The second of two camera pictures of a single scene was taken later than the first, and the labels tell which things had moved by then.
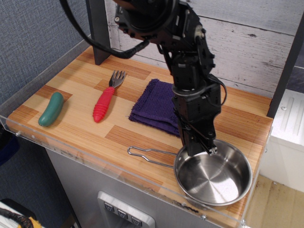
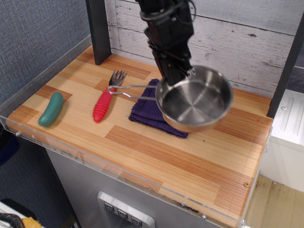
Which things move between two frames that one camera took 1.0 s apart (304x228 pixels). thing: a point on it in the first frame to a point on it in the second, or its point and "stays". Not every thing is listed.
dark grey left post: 99,28 stays
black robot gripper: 197,104 to 168,31
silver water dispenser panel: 115,212 stays
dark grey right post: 288,68 stays
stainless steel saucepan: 217,179 to 198,103
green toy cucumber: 53,110 stays
